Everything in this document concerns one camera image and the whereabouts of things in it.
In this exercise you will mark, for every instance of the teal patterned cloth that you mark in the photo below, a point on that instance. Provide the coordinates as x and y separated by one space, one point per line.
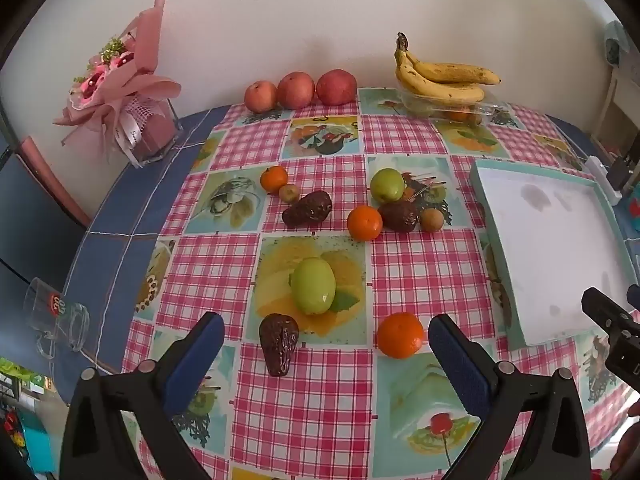
612 42

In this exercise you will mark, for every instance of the round dark brown avocado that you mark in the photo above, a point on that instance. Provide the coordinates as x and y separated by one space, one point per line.
398 216

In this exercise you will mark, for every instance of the white power strip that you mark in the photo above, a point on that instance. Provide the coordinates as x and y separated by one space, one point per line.
597 172

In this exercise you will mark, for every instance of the medium red apple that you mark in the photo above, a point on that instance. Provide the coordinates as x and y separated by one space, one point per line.
296 90

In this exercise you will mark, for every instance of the tangerine inside clear container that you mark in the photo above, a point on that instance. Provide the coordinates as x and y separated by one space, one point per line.
457 115

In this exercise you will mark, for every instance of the clear plastic fruit container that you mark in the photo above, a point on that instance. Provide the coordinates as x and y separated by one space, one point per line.
435 107

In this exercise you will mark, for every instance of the bunch of spotted bananas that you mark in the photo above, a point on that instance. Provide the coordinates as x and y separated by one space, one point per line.
440 82

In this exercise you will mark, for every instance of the brown longan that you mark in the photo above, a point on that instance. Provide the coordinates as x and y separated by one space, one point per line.
431 219
289 192

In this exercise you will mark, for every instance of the clear acrylic vase box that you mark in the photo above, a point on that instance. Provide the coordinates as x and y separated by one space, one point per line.
152 127

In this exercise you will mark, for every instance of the clear glass mug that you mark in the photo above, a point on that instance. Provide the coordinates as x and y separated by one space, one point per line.
57 317

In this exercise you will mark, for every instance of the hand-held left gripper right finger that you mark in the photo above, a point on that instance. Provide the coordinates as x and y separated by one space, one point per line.
457 360

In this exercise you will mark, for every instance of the white tray with teal rim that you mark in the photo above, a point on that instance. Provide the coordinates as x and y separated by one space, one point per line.
550 260

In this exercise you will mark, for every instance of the white wooden rack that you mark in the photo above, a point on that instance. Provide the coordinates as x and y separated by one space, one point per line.
607 105

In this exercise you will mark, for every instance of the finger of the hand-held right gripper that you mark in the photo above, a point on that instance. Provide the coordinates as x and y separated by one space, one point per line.
635 294
607 310

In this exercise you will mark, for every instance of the long-necked dark brown avocado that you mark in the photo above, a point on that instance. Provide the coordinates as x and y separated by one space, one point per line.
278 344

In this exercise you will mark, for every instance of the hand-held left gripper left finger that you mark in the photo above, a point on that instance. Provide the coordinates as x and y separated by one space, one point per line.
197 355

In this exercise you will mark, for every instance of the large red apple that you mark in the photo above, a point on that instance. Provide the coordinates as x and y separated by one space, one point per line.
336 87

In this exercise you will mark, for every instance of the teal box with red label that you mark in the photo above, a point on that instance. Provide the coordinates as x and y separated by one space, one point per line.
632 212

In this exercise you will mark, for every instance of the person's right hand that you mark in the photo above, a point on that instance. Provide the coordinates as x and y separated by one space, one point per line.
635 409

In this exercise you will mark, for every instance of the pink checkered printed tablecloth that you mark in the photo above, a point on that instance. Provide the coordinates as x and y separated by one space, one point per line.
320 400

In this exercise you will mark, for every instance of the pink wrapped flower bouquet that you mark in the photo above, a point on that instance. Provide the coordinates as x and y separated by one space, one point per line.
120 77

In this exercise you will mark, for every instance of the small pale red apple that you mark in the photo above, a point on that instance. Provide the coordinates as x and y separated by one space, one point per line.
260 96

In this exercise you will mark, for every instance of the oval green fruit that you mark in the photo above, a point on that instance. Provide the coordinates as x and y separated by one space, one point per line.
312 286

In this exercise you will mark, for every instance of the round green fruit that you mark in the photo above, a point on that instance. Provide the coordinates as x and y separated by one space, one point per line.
387 185

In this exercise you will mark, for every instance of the black charger plug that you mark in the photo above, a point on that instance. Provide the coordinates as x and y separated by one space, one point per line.
622 172

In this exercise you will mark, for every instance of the small orange tangerine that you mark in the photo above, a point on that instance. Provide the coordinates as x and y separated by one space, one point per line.
274 178

